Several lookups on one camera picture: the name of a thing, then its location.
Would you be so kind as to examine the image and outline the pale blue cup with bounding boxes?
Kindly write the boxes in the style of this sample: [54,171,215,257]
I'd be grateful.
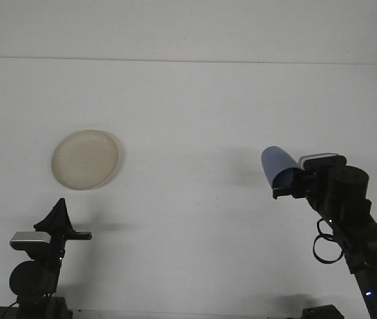
[261,146,301,190]

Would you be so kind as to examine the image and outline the pale round plate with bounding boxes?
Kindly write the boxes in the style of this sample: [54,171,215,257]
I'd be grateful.
[51,129,122,191]

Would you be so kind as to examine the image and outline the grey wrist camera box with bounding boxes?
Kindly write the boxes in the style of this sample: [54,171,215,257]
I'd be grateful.
[297,152,347,171]
[9,231,51,253]

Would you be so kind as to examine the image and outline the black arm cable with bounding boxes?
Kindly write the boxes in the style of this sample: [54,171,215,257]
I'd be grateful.
[313,217,344,265]

